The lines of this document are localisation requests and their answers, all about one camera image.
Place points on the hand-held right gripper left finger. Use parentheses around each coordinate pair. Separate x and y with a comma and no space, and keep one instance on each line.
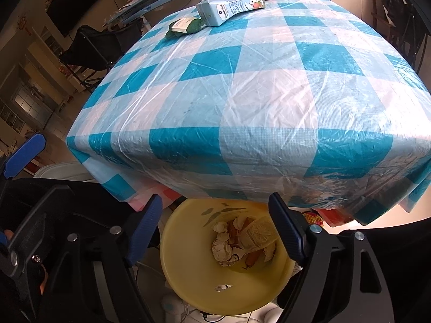
(144,232)

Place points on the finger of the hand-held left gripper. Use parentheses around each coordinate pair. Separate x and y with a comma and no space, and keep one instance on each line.
(27,154)
(13,269)

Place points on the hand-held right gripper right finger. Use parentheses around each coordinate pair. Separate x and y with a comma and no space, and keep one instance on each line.
(286,228)

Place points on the clear plastic container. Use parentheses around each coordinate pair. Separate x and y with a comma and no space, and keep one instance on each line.
(257,237)

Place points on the large orange peel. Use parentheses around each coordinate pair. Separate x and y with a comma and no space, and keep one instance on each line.
(252,259)

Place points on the long orange peel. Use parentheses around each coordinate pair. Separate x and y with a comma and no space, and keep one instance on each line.
(233,234)

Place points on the white tissue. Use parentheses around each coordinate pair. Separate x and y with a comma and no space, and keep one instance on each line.
(222,250)

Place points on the yellow trash bin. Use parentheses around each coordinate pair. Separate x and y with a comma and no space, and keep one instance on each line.
(202,276)

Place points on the red knitted item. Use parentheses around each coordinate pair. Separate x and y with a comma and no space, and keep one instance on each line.
(313,219)

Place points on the pink checkered cloth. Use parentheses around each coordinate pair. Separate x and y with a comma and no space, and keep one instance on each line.
(148,193)

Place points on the pale seat cushion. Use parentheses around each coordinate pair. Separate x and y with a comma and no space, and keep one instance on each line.
(64,171)

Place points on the black folding chair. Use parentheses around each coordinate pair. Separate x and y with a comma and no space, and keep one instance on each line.
(87,40)

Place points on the blue checkered tablecloth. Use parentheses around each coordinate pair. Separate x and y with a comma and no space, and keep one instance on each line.
(269,91)

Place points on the black television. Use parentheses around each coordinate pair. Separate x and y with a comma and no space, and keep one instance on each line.
(74,0)

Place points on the green packet with white label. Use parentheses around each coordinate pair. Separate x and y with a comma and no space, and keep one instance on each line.
(193,25)

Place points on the light blue milk carton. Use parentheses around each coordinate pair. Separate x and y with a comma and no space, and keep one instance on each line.
(222,10)

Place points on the wooden chair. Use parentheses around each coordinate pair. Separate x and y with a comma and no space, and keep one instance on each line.
(373,0)

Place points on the black jacket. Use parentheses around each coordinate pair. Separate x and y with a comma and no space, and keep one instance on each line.
(399,3)

